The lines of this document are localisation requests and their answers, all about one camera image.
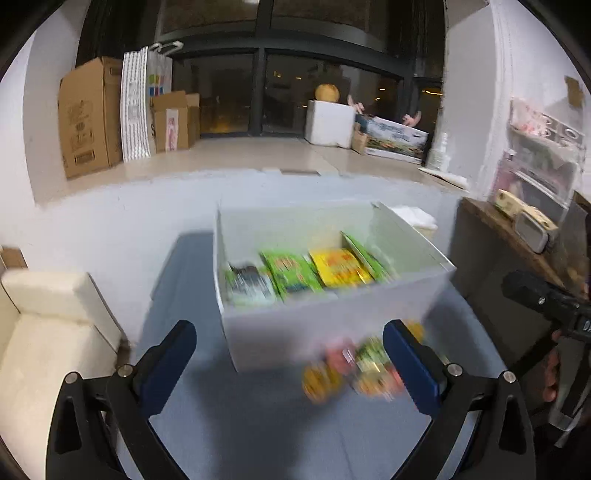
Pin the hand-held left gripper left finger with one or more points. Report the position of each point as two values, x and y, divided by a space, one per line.
168 364

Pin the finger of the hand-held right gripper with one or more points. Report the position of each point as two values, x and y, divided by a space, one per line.
524 288

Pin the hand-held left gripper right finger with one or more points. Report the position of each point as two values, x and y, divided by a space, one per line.
411 364

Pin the pile of jelly cups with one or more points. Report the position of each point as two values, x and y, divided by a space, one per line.
323 387

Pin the white cardboard box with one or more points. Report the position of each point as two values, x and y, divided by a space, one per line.
277 341

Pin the green seaweed snack packet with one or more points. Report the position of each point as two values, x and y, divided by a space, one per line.
247 284
364 258
291 274

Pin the yellow snack packet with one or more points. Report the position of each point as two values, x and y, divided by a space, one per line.
339 267

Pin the person's right hand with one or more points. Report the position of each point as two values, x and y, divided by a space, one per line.
551 369

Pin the brown wooden side desk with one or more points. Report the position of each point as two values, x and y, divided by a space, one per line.
489 258

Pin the white desk clock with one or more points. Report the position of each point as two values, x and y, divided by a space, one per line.
533 230

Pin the clear plastic container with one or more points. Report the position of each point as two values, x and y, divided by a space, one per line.
572 249

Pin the cheese shaped yellow box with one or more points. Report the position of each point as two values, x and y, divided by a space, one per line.
508 202

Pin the clear plastic drawer organizer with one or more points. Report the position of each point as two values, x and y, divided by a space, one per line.
540 161

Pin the cream sofa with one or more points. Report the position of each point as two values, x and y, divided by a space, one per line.
41 341

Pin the tissue box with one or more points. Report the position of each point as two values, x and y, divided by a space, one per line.
415 216

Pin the white paper sheet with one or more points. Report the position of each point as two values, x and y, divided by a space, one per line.
445 176

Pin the white plastic bottle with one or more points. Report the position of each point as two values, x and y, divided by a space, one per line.
437 154

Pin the pink patterned pouch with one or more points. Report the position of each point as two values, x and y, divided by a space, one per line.
526 115

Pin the flat cardboard piece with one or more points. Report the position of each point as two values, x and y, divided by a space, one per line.
11 258

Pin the printed long carton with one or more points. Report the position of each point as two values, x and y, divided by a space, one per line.
397 138

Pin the pink plush toy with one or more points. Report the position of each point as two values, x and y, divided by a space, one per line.
355 104
412 119

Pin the cardboard patch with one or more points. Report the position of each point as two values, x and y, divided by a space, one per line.
574 91

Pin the small brown cardboard box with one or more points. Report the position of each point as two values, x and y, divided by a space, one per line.
173 127

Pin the white foam box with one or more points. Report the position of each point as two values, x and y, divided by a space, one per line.
328 124

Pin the large brown cardboard box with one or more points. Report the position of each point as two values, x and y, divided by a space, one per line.
85 120

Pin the dotted white paper bag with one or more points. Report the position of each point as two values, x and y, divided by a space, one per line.
136 106

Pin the round yellow fruit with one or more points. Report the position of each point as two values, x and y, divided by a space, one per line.
328 93

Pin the black window frame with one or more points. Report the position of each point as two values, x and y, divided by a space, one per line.
258 92

